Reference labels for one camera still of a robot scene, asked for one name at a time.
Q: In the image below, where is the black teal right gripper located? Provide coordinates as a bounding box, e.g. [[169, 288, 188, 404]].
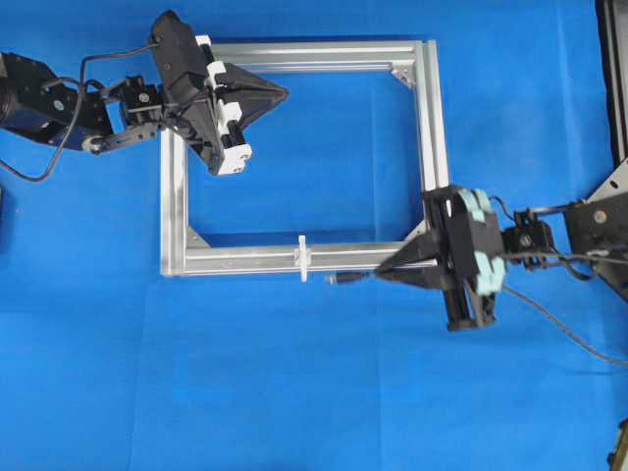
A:
[[376, 184, 506, 331]]

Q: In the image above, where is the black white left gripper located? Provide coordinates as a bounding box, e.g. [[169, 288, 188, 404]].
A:
[[149, 10, 288, 176]]

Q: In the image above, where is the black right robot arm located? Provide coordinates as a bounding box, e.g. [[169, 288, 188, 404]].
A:
[[375, 185, 627, 331]]

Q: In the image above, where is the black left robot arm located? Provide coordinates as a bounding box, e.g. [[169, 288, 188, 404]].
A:
[[1, 11, 288, 176]]

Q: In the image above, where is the white zip tie loop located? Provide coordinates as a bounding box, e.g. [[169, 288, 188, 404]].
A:
[[294, 235, 311, 283]]

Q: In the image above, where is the yellowish object bottom right corner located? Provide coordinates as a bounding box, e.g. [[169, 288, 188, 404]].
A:
[[606, 419, 628, 471]]

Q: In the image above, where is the black metal stand right edge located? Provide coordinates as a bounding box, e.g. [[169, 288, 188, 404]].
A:
[[587, 1, 627, 202]]

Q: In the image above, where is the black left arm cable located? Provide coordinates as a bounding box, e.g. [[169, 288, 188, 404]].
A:
[[0, 42, 163, 183]]

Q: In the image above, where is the silver aluminium extrusion frame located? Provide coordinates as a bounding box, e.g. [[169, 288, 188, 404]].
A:
[[160, 40, 449, 277]]

